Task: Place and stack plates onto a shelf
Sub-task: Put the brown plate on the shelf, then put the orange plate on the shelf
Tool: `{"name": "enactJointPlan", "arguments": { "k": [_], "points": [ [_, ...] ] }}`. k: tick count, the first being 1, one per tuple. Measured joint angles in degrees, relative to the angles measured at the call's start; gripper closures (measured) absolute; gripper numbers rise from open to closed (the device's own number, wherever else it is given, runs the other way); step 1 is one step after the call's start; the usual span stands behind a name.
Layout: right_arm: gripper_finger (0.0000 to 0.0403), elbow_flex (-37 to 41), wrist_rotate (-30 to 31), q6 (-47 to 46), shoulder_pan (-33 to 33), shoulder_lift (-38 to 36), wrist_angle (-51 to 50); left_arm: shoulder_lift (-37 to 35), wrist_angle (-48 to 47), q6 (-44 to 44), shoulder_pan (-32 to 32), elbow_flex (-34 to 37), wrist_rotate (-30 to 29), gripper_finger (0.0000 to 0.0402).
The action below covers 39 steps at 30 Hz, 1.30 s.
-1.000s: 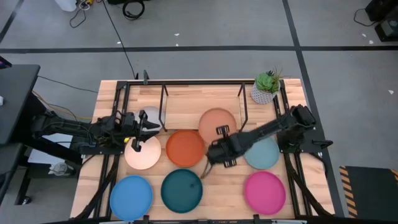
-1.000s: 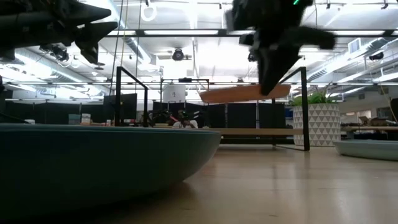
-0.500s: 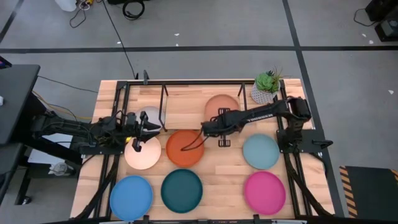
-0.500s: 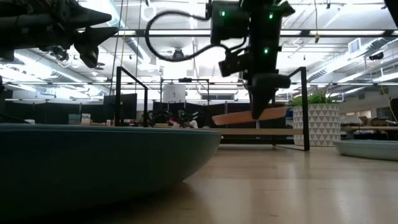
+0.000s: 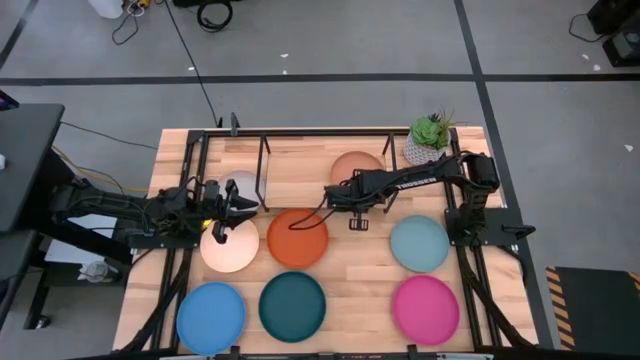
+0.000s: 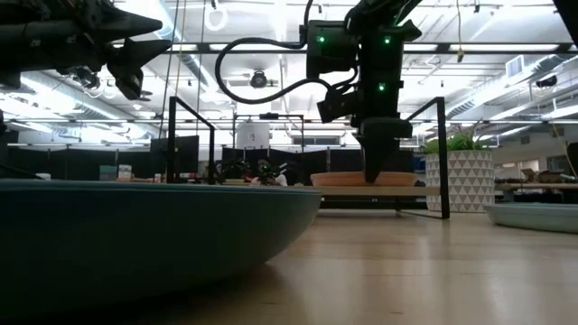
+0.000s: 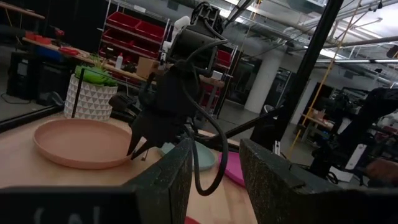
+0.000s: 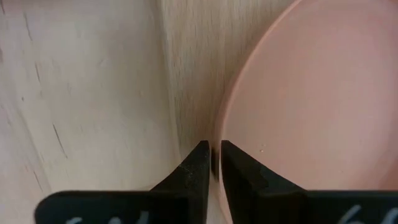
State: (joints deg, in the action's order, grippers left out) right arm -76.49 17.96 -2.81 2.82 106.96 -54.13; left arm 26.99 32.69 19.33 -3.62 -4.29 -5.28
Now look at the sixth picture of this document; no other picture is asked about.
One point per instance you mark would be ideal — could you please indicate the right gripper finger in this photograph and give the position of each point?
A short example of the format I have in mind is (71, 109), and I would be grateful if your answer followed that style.
(372, 158)
(386, 151)

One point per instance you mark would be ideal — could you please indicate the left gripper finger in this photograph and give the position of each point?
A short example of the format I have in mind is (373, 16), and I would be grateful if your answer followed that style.
(135, 53)
(128, 25)

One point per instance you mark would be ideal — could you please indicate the warm grey plate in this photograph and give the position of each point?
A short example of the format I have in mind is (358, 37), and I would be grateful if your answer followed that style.
(334, 179)

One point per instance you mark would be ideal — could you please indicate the light blue plate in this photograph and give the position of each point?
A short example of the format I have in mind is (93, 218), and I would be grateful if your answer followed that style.
(537, 217)

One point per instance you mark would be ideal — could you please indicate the dark teal plate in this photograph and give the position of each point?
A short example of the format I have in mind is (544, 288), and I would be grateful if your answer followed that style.
(135, 234)

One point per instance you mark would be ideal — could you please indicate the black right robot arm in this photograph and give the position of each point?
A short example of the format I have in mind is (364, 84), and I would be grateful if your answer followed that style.
(384, 27)

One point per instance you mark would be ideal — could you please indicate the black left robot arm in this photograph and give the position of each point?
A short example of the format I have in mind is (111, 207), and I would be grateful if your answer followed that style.
(18, 40)

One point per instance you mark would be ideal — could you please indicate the black metal dish rack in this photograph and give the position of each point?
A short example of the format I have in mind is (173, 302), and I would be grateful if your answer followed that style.
(406, 191)

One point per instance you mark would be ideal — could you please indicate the black room divider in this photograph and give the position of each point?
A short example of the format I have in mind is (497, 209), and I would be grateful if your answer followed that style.
(316, 160)
(68, 164)

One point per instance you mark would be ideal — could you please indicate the succulent in white patterned pot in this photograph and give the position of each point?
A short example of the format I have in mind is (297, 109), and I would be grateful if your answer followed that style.
(460, 180)

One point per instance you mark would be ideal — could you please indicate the black monitor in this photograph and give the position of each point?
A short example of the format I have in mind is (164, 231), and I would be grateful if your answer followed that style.
(187, 158)

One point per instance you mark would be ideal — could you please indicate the small white box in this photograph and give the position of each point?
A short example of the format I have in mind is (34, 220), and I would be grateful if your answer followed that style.
(124, 172)

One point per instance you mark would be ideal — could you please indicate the small teal box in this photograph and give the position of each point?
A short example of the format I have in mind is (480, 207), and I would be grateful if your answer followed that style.
(107, 173)

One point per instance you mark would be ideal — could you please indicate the round black ceiling fixture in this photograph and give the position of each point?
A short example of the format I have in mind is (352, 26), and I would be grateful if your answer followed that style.
(258, 79)

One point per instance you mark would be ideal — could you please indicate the background wooden table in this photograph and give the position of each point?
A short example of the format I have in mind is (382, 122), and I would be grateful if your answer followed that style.
(533, 186)

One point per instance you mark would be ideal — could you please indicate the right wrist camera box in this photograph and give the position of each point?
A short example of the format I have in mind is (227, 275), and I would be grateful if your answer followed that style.
(336, 106)

